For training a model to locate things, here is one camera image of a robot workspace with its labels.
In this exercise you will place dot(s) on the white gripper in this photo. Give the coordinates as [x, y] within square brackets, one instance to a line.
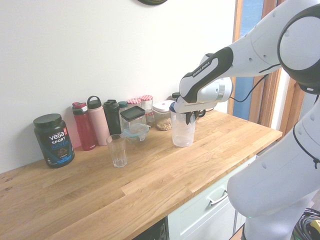
[192, 106]

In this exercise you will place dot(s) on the clear plastic pitcher blue lid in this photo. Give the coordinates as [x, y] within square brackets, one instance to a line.
[182, 135]

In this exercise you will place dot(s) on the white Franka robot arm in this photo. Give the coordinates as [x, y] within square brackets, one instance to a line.
[270, 150]

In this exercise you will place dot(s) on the pink water bottle black cap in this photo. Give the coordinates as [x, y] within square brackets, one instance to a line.
[98, 122]

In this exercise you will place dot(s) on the dark red water bottle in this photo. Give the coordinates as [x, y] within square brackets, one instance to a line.
[85, 130]

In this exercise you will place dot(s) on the jar with black lid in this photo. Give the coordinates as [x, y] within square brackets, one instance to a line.
[175, 95]

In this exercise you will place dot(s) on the nut container white lid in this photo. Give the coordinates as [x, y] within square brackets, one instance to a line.
[162, 117]

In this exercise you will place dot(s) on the small jar red lid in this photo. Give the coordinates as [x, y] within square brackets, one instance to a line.
[150, 119]

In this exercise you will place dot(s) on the glass jar red checkered lid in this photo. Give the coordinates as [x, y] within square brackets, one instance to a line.
[134, 101]
[146, 98]

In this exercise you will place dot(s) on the square clear container dark lid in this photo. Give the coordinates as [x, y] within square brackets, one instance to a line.
[133, 117]

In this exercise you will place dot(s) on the glass container teal-sealed lid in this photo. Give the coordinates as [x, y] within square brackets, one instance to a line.
[136, 135]

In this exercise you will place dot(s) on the glass jar green lid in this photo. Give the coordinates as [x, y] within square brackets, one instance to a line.
[122, 105]

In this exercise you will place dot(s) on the dark green shaker bottle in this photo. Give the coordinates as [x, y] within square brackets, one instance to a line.
[112, 117]

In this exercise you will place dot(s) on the clear glass tumbler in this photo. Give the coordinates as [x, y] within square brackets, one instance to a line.
[117, 150]

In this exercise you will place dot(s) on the white cabinet drawer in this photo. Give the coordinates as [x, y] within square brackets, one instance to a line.
[195, 215]

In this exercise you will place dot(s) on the black dishwasher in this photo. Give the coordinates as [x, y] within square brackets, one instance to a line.
[155, 231]

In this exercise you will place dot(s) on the black protein powder tub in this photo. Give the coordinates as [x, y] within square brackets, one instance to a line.
[53, 142]

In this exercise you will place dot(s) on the wooden window frame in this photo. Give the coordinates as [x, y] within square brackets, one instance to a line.
[268, 100]

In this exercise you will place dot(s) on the black round wall object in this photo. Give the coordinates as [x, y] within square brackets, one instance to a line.
[152, 1]

